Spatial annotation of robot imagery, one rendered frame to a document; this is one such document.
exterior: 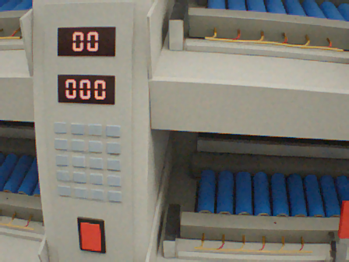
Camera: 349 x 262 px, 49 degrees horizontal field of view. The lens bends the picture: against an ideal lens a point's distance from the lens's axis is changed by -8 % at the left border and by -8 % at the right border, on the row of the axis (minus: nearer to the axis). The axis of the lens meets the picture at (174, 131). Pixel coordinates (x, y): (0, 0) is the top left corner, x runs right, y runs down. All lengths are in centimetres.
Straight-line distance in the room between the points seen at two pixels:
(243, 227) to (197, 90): 16
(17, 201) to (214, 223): 21
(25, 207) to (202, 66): 25
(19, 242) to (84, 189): 14
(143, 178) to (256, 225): 14
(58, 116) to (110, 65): 6
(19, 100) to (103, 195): 11
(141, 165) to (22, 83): 12
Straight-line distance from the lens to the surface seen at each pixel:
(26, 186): 48
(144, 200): 33
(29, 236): 45
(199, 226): 41
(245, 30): 36
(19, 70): 35
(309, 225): 43
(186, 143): 52
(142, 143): 31
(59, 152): 33
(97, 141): 32
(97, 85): 31
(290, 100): 31
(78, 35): 31
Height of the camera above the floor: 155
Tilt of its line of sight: 16 degrees down
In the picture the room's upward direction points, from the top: 2 degrees clockwise
